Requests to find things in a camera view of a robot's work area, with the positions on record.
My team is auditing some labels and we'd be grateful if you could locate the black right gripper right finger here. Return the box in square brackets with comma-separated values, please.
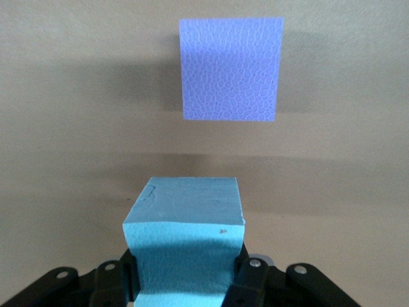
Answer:
[223, 242, 364, 307]

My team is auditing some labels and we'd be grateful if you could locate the purple foam block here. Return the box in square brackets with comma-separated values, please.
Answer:
[178, 16, 284, 122]

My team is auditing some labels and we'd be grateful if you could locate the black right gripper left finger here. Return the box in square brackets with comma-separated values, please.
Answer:
[0, 248, 139, 307]

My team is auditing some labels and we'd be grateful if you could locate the brown table mat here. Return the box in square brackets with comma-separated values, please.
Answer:
[0, 0, 409, 307]

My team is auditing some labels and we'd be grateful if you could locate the light blue foam block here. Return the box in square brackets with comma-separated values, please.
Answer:
[122, 176, 246, 307]

